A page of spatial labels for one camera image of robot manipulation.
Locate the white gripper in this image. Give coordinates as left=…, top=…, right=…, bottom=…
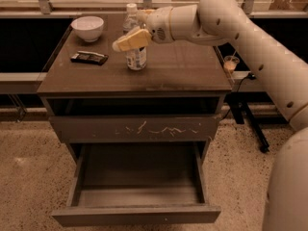
left=113, top=7, right=173, bottom=52

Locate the clear plastic water bottle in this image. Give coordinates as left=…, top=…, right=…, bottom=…
left=123, top=3, right=146, bottom=70

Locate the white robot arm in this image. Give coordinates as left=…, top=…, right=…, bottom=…
left=113, top=0, right=308, bottom=231

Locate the grey drawer cabinet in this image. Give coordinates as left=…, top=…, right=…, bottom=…
left=38, top=14, right=231, bottom=154

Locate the scratched upper grey drawer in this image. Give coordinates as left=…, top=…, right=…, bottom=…
left=50, top=115, right=219, bottom=143

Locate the open lower grey drawer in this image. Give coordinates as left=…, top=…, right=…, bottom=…
left=52, top=142, right=221, bottom=227

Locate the white ceramic bowl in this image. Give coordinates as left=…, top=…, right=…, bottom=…
left=71, top=16, right=104, bottom=42

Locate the black snack bar packet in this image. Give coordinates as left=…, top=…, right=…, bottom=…
left=70, top=51, right=109, bottom=65

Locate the plastic cup with straw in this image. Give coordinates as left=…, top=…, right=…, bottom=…
left=223, top=52, right=240, bottom=74

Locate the black power adapter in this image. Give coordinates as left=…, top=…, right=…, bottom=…
left=246, top=72, right=256, bottom=80

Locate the black metal stand leg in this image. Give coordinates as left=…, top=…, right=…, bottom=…
left=225, top=92, right=270, bottom=153

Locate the black cable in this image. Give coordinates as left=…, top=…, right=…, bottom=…
left=222, top=75, right=254, bottom=120

